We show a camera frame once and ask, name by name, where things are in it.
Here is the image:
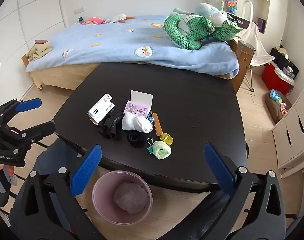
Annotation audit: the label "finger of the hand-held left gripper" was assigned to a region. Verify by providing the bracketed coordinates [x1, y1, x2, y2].
[0, 98, 42, 125]
[7, 121, 56, 145]

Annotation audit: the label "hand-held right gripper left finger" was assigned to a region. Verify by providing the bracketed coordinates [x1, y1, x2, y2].
[10, 144, 102, 240]

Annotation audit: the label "white medicine box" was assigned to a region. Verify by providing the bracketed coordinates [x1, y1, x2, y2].
[87, 94, 116, 125]

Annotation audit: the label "green binder clip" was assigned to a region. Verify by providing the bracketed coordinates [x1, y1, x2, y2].
[146, 137, 155, 154]

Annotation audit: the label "white cloth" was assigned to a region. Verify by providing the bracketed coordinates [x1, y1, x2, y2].
[238, 21, 274, 67]

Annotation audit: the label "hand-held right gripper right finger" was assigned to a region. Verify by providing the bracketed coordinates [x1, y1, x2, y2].
[204, 143, 296, 240]

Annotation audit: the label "pink box with white lid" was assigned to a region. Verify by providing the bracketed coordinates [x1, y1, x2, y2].
[123, 90, 153, 118]

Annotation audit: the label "folded beige clothes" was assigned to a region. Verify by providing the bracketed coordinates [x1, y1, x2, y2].
[27, 40, 52, 61]

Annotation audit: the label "white wardrobe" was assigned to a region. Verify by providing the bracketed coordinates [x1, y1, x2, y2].
[0, 0, 67, 63]

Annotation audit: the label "brown pet bed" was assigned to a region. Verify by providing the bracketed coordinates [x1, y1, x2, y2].
[265, 90, 292, 124]

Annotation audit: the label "light blue blanket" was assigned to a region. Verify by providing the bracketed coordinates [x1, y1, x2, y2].
[25, 15, 240, 78]

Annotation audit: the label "wooden clip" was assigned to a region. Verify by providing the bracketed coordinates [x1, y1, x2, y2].
[151, 113, 163, 137]

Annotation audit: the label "white sock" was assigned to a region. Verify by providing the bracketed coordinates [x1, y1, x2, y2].
[121, 111, 153, 133]

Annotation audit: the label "pink plush toy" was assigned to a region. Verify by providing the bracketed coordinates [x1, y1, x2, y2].
[82, 17, 106, 25]

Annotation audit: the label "light blue plush toy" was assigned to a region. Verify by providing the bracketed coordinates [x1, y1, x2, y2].
[195, 3, 226, 18]

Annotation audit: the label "red cooler box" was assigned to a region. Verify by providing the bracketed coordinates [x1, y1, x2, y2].
[262, 61, 294, 95]

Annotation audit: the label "pale green scrunchie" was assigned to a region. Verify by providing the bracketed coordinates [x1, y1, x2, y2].
[152, 140, 173, 160]

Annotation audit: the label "black hair ties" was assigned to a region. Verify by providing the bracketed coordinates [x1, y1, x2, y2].
[126, 131, 145, 147]

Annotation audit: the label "green dragon plush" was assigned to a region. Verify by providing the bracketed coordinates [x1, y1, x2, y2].
[164, 11, 243, 50]

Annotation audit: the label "white wall shelf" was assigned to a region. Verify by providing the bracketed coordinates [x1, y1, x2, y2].
[243, 0, 271, 34]

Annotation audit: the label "black cardboard box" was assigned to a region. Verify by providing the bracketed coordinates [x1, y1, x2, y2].
[224, 11, 251, 29]

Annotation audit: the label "yellow tape measure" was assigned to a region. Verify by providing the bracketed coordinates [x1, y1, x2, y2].
[159, 132, 174, 146]

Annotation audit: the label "white goose plush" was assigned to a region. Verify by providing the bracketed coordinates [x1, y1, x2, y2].
[106, 14, 136, 24]

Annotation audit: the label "black cloth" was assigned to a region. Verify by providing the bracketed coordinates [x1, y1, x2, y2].
[96, 109, 125, 139]

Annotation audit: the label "wooden bed frame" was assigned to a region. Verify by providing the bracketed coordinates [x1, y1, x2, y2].
[22, 37, 256, 94]

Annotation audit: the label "pink waste bin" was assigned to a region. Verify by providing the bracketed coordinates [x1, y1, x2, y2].
[92, 170, 153, 225]

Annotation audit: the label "black bag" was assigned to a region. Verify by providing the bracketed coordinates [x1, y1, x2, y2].
[270, 46, 299, 80]

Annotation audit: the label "clear plastic bag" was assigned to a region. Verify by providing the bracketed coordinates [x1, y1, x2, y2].
[113, 182, 149, 214]

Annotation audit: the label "rainbow pop bag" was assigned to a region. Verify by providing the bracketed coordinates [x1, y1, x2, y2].
[225, 0, 238, 15]

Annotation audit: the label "white drawer cabinet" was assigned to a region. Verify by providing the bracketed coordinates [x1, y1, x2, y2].
[272, 80, 304, 169]

